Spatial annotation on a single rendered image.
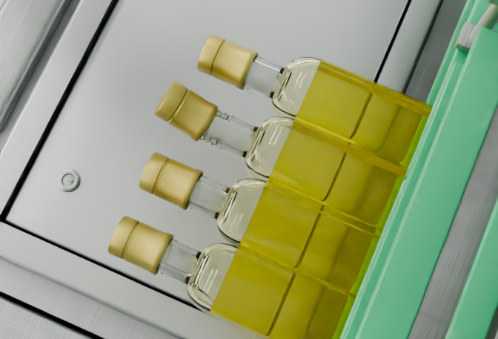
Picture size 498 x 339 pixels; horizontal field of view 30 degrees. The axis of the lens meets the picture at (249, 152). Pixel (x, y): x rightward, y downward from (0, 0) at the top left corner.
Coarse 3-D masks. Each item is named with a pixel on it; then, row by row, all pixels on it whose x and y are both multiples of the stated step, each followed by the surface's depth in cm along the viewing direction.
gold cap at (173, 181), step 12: (156, 156) 77; (156, 168) 76; (168, 168) 76; (180, 168) 76; (192, 168) 77; (144, 180) 76; (156, 180) 76; (168, 180) 76; (180, 180) 76; (192, 180) 76; (156, 192) 77; (168, 192) 76; (180, 192) 76; (180, 204) 76
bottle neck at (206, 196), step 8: (200, 176) 77; (200, 184) 76; (208, 184) 76; (216, 184) 77; (192, 192) 76; (200, 192) 76; (208, 192) 76; (216, 192) 76; (224, 192) 76; (192, 200) 76; (200, 200) 76; (208, 200) 76; (216, 200) 76; (192, 208) 77; (200, 208) 76; (208, 208) 76; (216, 208) 76
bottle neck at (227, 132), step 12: (216, 120) 78; (228, 120) 78; (240, 120) 79; (216, 132) 78; (228, 132) 78; (240, 132) 78; (216, 144) 79; (228, 144) 78; (240, 144) 78; (240, 156) 79
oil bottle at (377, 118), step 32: (288, 64) 79; (320, 64) 78; (288, 96) 77; (320, 96) 77; (352, 96) 77; (384, 96) 77; (320, 128) 78; (352, 128) 77; (384, 128) 77; (416, 128) 77
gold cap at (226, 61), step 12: (216, 36) 80; (204, 48) 79; (216, 48) 79; (228, 48) 79; (240, 48) 80; (204, 60) 79; (216, 60) 79; (228, 60) 79; (240, 60) 79; (252, 60) 79; (204, 72) 80; (216, 72) 80; (228, 72) 79; (240, 72) 79; (240, 84) 79
